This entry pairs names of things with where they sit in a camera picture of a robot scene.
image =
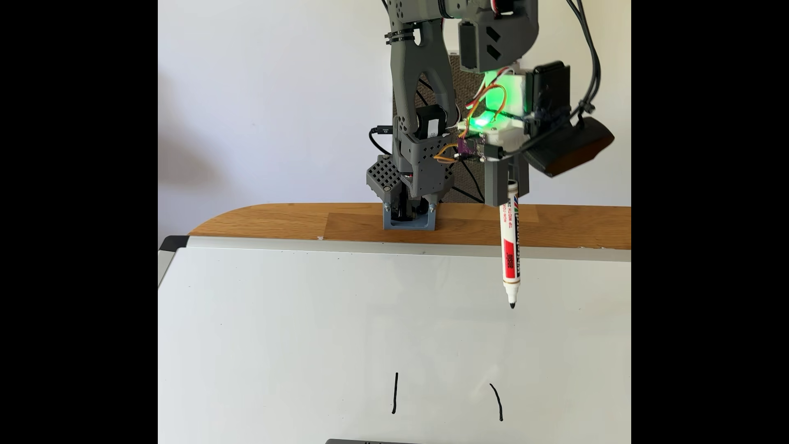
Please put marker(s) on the grey perforated controller box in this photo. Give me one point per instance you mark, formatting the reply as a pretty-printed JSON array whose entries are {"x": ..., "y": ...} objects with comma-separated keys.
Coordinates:
[{"x": 382, "y": 176}]

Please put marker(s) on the whiteboard with aluminium frame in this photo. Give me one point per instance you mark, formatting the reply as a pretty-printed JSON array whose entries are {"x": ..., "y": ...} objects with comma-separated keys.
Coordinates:
[{"x": 277, "y": 320}]

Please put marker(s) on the small circuit board with pins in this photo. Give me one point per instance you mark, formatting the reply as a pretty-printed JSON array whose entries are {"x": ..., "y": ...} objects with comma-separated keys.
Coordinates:
[{"x": 471, "y": 147}]

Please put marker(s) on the brown panel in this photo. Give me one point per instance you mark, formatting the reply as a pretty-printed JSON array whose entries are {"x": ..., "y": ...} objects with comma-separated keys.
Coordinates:
[{"x": 474, "y": 185}]

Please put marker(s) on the white whiteboard marker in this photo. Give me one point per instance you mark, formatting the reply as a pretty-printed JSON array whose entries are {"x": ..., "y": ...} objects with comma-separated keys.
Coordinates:
[{"x": 510, "y": 246}]

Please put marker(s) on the black oval webcam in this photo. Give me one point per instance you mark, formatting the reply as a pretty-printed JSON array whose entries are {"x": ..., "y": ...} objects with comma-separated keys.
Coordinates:
[{"x": 567, "y": 151}]

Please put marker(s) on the grey Da Pinchi marker holder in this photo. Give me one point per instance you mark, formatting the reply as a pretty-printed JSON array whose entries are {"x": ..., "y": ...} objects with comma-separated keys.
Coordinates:
[{"x": 370, "y": 441}]

